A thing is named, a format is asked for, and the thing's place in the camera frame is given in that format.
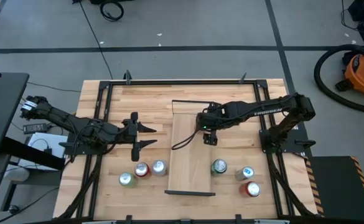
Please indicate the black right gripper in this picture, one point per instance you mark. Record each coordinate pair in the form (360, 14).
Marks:
(212, 118)

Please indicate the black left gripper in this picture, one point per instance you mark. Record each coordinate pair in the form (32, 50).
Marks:
(134, 137)

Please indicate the dark green beverage can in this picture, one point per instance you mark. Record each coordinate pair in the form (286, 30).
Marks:
(219, 165)

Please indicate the red beverage can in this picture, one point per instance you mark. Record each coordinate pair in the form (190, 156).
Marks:
(142, 169)

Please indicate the orange and silver beverage can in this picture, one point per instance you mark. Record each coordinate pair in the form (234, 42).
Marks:
(159, 167)

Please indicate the light green beverage can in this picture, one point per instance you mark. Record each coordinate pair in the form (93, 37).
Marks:
(126, 179)

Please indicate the silver blue beverage can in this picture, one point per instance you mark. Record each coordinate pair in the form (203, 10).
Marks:
(244, 173)

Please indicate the red can with white lettering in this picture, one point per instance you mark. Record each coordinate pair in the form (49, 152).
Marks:
(251, 188)

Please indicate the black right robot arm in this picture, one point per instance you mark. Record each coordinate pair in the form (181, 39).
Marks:
(262, 109)

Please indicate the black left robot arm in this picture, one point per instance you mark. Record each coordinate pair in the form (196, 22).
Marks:
(76, 123)

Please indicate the light wooden board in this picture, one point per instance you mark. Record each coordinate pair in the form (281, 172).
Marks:
(189, 165)

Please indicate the white box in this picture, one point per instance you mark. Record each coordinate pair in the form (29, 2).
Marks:
(41, 141)

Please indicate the black power adapter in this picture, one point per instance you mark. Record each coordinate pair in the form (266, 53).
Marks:
(35, 128)

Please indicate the orange shop vacuum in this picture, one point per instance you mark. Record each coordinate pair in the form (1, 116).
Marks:
(316, 72)
(363, 71)

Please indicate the grey rounded object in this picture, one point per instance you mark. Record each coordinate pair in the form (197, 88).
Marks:
(16, 174)

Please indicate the dark grey desk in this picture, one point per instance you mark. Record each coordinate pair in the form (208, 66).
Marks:
(1, 109)

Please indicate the black frame clamp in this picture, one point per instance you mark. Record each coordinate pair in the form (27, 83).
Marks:
(238, 218)
(127, 77)
(128, 219)
(242, 79)

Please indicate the black metal table frame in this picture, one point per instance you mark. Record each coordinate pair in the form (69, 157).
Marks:
(181, 82)

